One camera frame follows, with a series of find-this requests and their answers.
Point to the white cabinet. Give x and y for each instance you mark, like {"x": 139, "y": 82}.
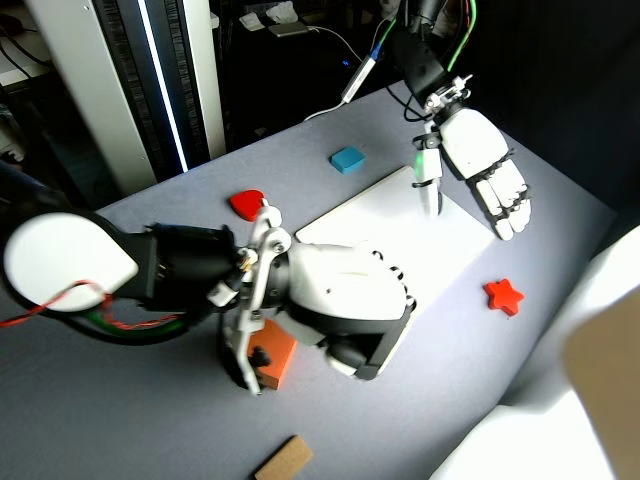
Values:
{"x": 90, "y": 90}

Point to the white cutting board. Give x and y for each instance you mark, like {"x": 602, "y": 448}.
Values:
{"x": 380, "y": 220}

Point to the red heart block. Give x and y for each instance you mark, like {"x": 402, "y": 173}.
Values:
{"x": 246, "y": 204}

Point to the orange block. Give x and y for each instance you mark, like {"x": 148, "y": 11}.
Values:
{"x": 280, "y": 350}

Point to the crumpled white paper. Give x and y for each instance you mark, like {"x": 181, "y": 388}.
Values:
{"x": 281, "y": 12}

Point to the tan cardboard panel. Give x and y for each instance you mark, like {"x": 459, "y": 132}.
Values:
{"x": 610, "y": 360}

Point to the grey table cloth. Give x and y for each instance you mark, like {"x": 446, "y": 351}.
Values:
{"x": 150, "y": 425}

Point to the red star block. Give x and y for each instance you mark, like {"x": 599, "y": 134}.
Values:
{"x": 502, "y": 296}

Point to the silver flat device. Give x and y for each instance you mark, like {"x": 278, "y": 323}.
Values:
{"x": 288, "y": 29}

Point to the tan wooden block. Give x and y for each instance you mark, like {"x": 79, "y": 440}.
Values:
{"x": 285, "y": 460}

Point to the blue block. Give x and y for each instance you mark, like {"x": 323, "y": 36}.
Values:
{"x": 347, "y": 160}

